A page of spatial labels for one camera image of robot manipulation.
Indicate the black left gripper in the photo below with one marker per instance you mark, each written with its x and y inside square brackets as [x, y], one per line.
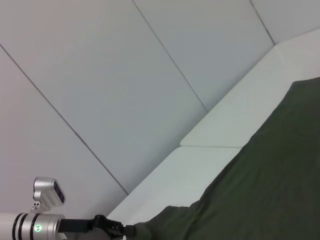
[82, 226]

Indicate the dark green t-shirt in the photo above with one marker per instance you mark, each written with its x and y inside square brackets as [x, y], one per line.
[262, 187]

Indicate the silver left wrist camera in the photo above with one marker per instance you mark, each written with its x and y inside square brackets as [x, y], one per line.
[47, 192]

